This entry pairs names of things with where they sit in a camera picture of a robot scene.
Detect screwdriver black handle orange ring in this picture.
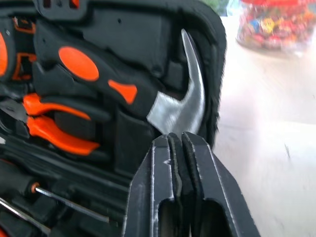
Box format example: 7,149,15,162
0,159,111,223

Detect thin silver screwdriver shaft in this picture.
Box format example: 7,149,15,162
0,197,51,235

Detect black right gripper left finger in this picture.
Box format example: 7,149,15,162
123,133,184,237

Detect black plastic tool case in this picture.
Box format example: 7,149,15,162
0,0,228,237

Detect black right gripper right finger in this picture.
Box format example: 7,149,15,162
182,131,261,237

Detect clear bag of colourful snacks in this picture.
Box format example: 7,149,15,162
236,0,316,54

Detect claw hammer black orange handle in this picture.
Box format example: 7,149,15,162
32,24,207,136

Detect pliers with orange handles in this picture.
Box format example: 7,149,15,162
0,93,101,156

